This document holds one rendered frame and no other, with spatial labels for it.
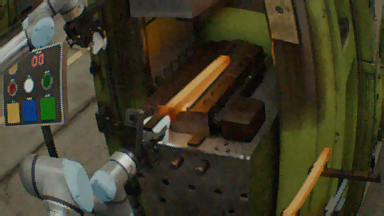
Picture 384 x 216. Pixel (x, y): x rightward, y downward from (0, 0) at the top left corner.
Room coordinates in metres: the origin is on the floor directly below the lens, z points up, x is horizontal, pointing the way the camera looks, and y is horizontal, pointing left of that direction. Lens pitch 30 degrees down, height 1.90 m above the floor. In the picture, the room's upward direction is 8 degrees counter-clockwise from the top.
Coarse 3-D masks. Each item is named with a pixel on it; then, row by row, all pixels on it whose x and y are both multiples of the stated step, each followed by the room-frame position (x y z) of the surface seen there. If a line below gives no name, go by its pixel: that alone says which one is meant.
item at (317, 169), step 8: (328, 152) 1.26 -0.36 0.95; (320, 160) 1.23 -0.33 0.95; (320, 168) 1.20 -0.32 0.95; (312, 176) 1.17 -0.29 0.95; (304, 184) 1.15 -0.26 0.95; (312, 184) 1.14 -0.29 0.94; (304, 192) 1.11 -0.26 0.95; (296, 200) 1.08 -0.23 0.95; (288, 208) 1.06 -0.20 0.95; (296, 208) 1.05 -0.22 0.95
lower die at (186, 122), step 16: (208, 48) 1.92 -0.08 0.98; (224, 48) 1.88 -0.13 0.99; (256, 48) 1.86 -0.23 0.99; (192, 64) 1.82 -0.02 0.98; (208, 64) 1.78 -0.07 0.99; (240, 64) 1.76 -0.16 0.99; (256, 64) 1.81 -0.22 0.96; (176, 80) 1.73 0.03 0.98; (192, 80) 1.70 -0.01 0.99; (224, 80) 1.67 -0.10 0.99; (240, 80) 1.70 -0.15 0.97; (160, 96) 1.65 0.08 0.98; (208, 96) 1.59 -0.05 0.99; (224, 96) 1.60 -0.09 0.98; (192, 112) 1.54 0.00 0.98; (208, 112) 1.52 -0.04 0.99; (176, 128) 1.57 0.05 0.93; (192, 128) 1.54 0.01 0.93; (208, 128) 1.52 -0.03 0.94
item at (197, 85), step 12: (216, 60) 1.76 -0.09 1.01; (228, 60) 1.78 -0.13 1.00; (204, 72) 1.69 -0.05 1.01; (216, 72) 1.71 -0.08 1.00; (192, 84) 1.62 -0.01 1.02; (204, 84) 1.64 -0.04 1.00; (180, 96) 1.56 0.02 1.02; (192, 96) 1.59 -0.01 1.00; (156, 108) 1.51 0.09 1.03; (168, 108) 1.50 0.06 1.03; (180, 108) 1.53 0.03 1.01; (156, 120) 1.45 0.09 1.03
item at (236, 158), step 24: (264, 72) 1.83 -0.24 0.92; (264, 96) 1.68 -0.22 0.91; (168, 144) 1.52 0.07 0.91; (216, 144) 1.48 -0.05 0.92; (240, 144) 1.46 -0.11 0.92; (264, 144) 1.48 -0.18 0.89; (192, 168) 1.48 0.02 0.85; (216, 168) 1.44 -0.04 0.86; (240, 168) 1.40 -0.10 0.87; (264, 168) 1.48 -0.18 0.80; (144, 192) 1.59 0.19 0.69; (168, 192) 1.53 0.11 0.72; (192, 192) 1.49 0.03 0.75; (240, 192) 1.40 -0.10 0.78; (264, 192) 1.48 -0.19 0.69
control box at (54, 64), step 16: (48, 48) 1.76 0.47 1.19; (64, 48) 1.77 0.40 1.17; (16, 64) 1.77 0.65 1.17; (32, 64) 1.75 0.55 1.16; (48, 64) 1.73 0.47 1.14; (64, 64) 1.75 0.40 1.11; (16, 80) 1.74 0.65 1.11; (32, 80) 1.72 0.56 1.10; (64, 80) 1.73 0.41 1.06; (16, 96) 1.71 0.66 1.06; (32, 96) 1.69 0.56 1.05; (48, 96) 1.68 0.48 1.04; (64, 96) 1.70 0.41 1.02; (64, 112) 1.66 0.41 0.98
